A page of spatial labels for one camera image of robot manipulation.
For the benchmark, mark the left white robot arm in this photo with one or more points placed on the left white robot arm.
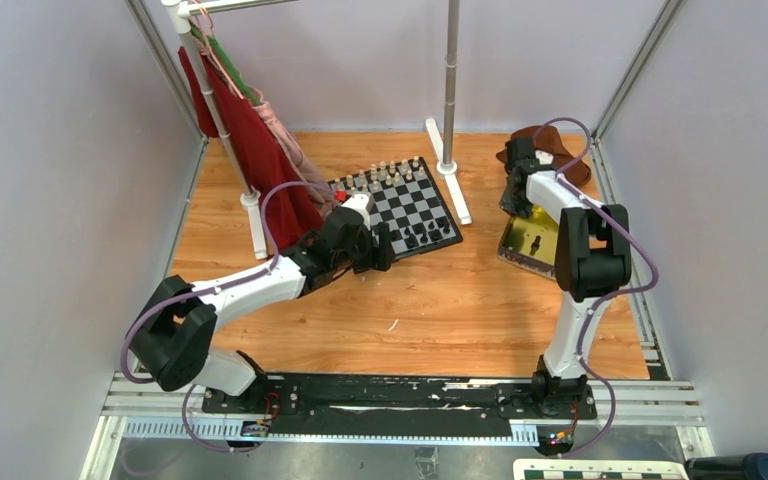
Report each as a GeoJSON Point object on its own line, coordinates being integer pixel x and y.
{"type": "Point", "coordinates": [172, 337]}

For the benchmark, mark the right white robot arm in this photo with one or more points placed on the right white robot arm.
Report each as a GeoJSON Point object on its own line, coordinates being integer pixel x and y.
{"type": "Point", "coordinates": [592, 262]}

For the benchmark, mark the white clothes rack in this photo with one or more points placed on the white clothes rack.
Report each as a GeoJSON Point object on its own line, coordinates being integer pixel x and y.
{"type": "Point", "coordinates": [181, 13]}

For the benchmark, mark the yellow transparent tray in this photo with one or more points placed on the yellow transparent tray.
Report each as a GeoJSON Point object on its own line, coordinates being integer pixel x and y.
{"type": "Point", "coordinates": [517, 237]}

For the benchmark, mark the green clothes hanger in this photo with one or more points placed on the green clothes hanger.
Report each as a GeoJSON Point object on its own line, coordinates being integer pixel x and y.
{"type": "Point", "coordinates": [221, 63]}

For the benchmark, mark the black white chessboard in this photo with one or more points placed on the black white chessboard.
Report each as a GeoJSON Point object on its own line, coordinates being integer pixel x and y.
{"type": "Point", "coordinates": [407, 198]}

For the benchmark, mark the brown cloth pile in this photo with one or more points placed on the brown cloth pile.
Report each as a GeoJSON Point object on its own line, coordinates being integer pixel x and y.
{"type": "Point", "coordinates": [550, 141]}

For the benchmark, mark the pink hanging garment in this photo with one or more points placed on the pink hanging garment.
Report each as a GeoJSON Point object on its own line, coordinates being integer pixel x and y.
{"type": "Point", "coordinates": [302, 165]}

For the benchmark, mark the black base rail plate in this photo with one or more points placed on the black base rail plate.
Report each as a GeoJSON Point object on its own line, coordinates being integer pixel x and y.
{"type": "Point", "coordinates": [403, 406]}

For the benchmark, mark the black piece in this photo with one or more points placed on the black piece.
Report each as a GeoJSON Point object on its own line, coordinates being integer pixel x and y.
{"type": "Point", "coordinates": [535, 246]}

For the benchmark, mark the red hanging garment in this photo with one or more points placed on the red hanging garment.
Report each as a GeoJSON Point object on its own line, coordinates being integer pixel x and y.
{"type": "Point", "coordinates": [292, 212]}

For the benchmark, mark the dark blue object corner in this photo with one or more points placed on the dark blue object corner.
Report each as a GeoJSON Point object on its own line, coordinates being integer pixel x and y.
{"type": "Point", "coordinates": [753, 466]}

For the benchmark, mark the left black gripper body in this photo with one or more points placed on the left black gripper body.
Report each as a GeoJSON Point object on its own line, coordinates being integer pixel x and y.
{"type": "Point", "coordinates": [363, 254]}

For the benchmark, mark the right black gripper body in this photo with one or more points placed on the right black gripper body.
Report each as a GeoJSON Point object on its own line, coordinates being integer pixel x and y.
{"type": "Point", "coordinates": [513, 203]}

